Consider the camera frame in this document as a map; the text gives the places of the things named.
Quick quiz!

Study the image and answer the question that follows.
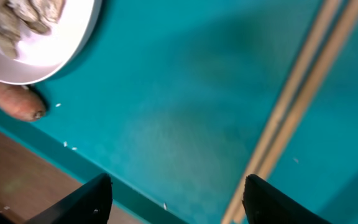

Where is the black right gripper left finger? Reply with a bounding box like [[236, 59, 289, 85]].
[[26, 173, 112, 224]]

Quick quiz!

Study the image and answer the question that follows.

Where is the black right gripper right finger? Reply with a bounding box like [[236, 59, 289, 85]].
[[242, 174, 329, 224]]

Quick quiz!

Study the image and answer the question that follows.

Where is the wooden chopstick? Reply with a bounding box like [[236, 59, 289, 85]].
[[232, 0, 358, 224], [221, 0, 342, 224]]

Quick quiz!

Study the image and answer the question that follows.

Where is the orange carrot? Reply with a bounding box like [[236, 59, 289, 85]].
[[0, 82, 47, 121]]

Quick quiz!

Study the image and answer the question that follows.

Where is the pile of peanut shells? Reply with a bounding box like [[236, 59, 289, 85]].
[[0, 0, 65, 59]]

